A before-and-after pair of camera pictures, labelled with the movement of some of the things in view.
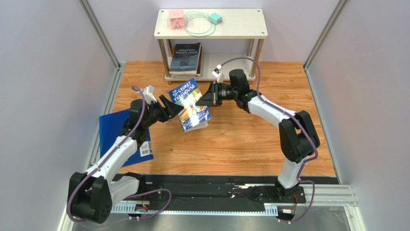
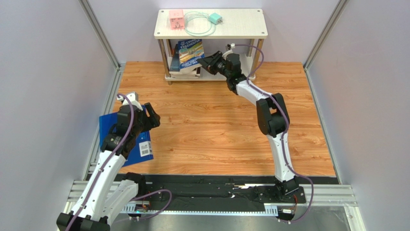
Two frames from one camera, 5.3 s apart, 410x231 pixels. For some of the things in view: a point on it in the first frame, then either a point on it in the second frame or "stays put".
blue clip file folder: x=110 y=126 stays put
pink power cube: x=177 y=19 stays put
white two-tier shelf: x=238 y=23 stays put
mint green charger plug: x=215 y=18 stays put
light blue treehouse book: x=184 y=76 stays put
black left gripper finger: x=171 y=108 -> x=154 y=118
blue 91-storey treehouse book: x=193 y=116 -> x=189 y=51
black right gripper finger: x=206 y=100 -> x=207 y=66
